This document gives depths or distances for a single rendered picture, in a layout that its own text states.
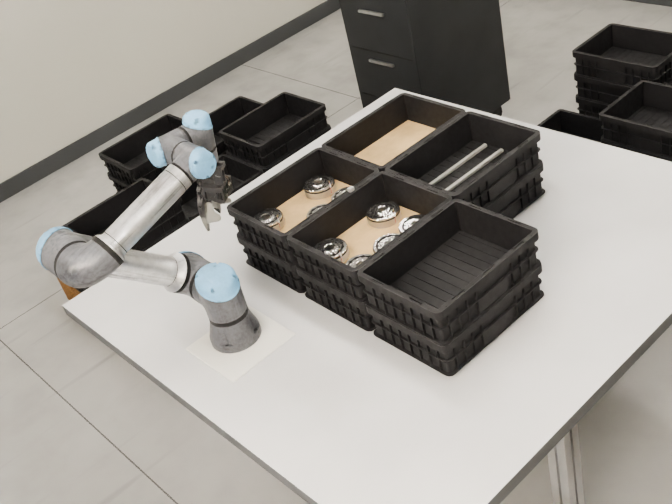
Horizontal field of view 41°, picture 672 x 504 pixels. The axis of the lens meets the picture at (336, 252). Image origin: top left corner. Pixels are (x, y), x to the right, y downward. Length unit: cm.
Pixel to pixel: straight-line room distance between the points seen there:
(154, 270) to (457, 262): 83
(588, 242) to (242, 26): 387
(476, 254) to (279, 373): 63
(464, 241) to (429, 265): 13
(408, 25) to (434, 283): 188
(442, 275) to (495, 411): 42
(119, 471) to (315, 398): 125
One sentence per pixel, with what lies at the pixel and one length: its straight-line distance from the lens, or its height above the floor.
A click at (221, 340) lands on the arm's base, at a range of 258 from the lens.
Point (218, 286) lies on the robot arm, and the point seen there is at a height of 92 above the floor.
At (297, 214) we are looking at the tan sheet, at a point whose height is 83.
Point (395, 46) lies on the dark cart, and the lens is 420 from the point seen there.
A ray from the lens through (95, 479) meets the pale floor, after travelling 347.
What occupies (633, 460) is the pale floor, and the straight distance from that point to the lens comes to 304.
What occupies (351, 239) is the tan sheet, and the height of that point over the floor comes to 83.
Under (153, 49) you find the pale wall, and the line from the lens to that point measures 578.
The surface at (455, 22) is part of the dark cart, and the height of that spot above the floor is 67.
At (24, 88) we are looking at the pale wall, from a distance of 544.
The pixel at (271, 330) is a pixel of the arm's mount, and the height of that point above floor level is 70.
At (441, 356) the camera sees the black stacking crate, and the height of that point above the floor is 77.
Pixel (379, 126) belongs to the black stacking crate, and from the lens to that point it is 311.
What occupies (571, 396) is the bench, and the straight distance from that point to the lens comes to 226.
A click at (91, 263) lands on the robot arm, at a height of 119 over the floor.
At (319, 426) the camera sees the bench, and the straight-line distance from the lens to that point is 230.
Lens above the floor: 234
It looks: 35 degrees down
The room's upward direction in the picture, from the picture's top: 15 degrees counter-clockwise
